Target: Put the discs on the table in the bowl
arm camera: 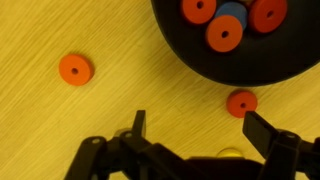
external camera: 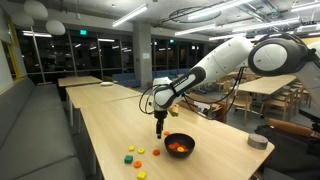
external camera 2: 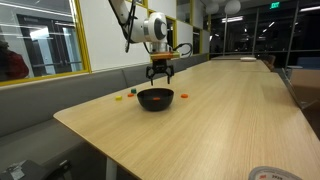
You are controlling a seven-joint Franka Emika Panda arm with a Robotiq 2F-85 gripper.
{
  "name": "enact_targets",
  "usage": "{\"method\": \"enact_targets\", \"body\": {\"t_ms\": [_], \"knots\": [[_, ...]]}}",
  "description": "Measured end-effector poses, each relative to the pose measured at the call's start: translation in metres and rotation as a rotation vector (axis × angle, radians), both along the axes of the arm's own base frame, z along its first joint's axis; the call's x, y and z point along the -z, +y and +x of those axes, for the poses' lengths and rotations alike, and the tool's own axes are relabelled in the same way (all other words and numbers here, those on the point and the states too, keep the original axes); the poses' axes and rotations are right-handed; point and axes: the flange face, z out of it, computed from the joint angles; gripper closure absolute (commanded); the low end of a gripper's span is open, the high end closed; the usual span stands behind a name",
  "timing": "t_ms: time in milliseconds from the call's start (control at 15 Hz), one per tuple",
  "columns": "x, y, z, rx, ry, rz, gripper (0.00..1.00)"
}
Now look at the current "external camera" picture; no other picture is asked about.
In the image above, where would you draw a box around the grey upholstered bench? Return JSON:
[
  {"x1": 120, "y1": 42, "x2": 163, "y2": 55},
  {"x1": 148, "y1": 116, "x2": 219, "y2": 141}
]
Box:
[{"x1": 0, "y1": 76, "x2": 87, "y2": 180}]

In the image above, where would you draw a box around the black bowl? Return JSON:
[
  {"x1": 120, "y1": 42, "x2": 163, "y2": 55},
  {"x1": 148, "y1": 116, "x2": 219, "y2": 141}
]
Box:
[{"x1": 163, "y1": 132, "x2": 196, "y2": 159}]

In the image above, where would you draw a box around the white ceiling projector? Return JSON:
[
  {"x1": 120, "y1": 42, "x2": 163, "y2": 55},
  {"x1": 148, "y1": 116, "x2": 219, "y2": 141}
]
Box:
[{"x1": 294, "y1": 23, "x2": 320, "y2": 34}]

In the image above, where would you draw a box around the tan leather roll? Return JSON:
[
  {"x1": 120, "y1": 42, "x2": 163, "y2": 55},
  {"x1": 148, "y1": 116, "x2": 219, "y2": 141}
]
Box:
[{"x1": 266, "y1": 117, "x2": 315, "y2": 138}]

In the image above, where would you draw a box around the black tripod mount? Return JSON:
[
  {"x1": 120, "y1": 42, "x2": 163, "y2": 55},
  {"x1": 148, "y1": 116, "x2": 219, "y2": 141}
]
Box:
[{"x1": 298, "y1": 109, "x2": 320, "y2": 134}]

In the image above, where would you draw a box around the concrete pillar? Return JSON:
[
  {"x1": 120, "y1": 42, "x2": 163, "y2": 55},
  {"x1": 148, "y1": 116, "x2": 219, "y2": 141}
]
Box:
[{"x1": 132, "y1": 21, "x2": 153, "y2": 89}]

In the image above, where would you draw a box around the green cube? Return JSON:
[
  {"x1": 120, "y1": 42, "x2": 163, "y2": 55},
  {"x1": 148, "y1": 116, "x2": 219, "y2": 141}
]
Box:
[{"x1": 123, "y1": 154, "x2": 134, "y2": 165}]

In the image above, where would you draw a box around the yellow window frame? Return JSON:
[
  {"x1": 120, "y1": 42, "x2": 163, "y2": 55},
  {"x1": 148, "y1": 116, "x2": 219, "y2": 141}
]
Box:
[{"x1": 0, "y1": 19, "x2": 28, "y2": 96}]

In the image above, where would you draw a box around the light wooden chair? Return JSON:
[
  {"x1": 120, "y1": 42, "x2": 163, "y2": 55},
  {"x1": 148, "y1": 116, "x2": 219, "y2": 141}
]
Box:
[
  {"x1": 227, "y1": 89, "x2": 253, "y2": 126},
  {"x1": 259, "y1": 89, "x2": 296, "y2": 122}
]

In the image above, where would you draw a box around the white globe pendant lamp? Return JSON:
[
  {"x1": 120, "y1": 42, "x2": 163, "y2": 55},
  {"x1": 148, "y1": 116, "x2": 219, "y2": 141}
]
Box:
[
  {"x1": 10, "y1": 11, "x2": 35, "y2": 28},
  {"x1": 23, "y1": 0, "x2": 49, "y2": 20},
  {"x1": 45, "y1": 19, "x2": 67, "y2": 36}
]

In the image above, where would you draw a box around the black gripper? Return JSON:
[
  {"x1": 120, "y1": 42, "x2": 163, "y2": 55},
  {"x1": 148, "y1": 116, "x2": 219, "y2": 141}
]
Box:
[{"x1": 154, "y1": 110, "x2": 168, "y2": 140}]

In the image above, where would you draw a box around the wooden dining table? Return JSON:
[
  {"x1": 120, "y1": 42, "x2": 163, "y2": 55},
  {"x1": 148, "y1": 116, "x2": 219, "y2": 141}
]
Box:
[{"x1": 237, "y1": 73, "x2": 298, "y2": 96}]

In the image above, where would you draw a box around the tan wrist camera mount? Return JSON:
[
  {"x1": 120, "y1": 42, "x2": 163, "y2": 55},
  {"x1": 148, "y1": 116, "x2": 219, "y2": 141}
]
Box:
[{"x1": 168, "y1": 104, "x2": 180, "y2": 118}]

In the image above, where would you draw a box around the grey tape roll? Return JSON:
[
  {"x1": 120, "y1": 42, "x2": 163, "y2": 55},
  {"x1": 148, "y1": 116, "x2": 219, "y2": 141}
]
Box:
[{"x1": 247, "y1": 133, "x2": 269, "y2": 151}]

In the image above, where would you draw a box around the blue sofa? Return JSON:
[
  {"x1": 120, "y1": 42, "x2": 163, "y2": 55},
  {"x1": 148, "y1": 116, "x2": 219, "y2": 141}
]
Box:
[
  {"x1": 152, "y1": 67, "x2": 192, "y2": 81},
  {"x1": 111, "y1": 72, "x2": 141, "y2": 89}
]

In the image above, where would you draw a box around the black bag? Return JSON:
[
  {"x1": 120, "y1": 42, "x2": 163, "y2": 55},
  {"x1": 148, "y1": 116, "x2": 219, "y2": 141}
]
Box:
[{"x1": 254, "y1": 123, "x2": 320, "y2": 180}]

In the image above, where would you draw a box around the long wooden table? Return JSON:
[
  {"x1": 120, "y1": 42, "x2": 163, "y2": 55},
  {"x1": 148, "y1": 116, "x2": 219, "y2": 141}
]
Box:
[
  {"x1": 57, "y1": 75, "x2": 103, "y2": 89},
  {"x1": 65, "y1": 82, "x2": 145, "y2": 127}
]

